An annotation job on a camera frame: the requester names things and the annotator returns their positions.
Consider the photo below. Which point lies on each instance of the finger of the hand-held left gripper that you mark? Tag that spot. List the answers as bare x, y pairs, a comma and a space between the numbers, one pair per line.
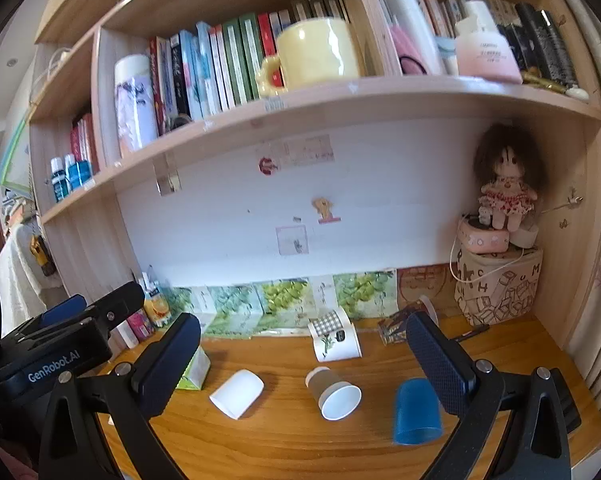
63, 310
118, 305

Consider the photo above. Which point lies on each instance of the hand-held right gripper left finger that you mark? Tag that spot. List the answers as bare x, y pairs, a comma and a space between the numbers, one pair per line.
173, 360

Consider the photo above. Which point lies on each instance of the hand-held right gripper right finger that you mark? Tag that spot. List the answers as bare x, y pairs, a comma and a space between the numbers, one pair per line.
440, 360

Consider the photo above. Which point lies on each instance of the brown paper cup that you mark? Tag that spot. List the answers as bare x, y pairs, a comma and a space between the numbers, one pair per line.
330, 385

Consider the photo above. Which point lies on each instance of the blue plastic cup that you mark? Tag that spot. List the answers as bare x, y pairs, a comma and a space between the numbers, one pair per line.
418, 410

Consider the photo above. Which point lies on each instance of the white cup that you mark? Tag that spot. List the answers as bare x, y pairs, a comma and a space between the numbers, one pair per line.
235, 392

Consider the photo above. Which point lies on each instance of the checked print paper cup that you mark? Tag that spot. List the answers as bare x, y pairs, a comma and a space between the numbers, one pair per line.
338, 342

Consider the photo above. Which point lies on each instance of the green carton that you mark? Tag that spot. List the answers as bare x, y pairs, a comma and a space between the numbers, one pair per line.
196, 372

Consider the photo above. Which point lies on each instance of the pink small box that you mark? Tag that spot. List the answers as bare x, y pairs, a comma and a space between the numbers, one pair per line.
140, 325

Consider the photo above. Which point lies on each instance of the white spray bottle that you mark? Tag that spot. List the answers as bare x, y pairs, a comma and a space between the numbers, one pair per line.
149, 284

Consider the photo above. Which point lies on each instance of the orange small bottle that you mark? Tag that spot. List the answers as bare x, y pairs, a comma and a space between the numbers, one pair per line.
159, 311

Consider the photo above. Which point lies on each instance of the black pen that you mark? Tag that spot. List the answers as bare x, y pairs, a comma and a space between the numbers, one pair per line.
473, 332

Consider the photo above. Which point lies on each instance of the white towel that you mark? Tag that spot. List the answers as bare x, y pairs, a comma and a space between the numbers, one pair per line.
15, 275

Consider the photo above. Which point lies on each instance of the yellow hanging charm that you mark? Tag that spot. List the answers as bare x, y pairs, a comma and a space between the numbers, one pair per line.
39, 252

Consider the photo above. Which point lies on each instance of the teal leaf picture card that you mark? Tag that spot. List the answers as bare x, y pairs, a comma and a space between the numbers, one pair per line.
230, 305

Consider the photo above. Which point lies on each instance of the brown drawing card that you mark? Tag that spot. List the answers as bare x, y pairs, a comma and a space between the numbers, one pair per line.
420, 280

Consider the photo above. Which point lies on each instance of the printed fabric storage bag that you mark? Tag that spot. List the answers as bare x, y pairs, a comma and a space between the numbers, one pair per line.
500, 290

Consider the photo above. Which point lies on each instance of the green grape picture card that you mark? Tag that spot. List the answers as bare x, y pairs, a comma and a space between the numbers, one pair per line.
285, 302
365, 292

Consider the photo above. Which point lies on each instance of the white picture card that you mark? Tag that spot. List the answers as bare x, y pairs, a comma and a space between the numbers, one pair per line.
324, 292

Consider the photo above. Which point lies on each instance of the white tape roll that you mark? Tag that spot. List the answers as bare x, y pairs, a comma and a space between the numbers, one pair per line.
526, 236

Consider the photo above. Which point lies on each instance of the row of red books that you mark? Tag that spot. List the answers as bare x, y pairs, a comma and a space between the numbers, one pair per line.
84, 142

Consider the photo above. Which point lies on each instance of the brown-haired doll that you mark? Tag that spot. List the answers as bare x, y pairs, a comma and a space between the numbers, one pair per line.
505, 180

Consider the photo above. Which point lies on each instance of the white floral thermos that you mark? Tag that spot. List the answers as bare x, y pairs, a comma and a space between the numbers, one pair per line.
133, 105

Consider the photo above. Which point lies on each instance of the row of colourful books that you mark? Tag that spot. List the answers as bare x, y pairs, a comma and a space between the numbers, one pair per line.
220, 70

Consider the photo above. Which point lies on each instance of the wooden bookshelf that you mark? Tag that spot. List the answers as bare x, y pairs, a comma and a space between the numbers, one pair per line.
380, 95

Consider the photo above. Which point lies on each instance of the gold hair clip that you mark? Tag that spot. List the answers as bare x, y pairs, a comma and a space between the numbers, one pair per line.
537, 79

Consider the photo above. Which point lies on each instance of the pink lotion bottle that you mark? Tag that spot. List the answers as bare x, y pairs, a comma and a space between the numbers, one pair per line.
485, 52

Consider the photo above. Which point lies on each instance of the yellow mug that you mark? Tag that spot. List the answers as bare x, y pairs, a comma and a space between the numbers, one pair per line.
315, 55

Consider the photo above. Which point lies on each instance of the row of dark books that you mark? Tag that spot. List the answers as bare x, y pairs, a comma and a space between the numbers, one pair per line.
535, 35

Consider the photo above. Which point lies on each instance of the tall white bottle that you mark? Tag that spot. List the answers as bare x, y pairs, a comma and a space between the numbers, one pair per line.
410, 20

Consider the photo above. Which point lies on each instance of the clear adhesive wall hook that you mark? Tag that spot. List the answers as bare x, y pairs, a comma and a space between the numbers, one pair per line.
168, 177

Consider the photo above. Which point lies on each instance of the bear wall sticker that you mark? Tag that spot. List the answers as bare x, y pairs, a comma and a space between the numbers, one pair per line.
325, 210

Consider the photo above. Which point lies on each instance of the metal wall hook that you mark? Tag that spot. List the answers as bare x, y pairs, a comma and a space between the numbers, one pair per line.
567, 202

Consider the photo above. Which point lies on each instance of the red round wall sticker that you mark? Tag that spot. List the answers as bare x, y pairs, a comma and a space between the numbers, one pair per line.
267, 165

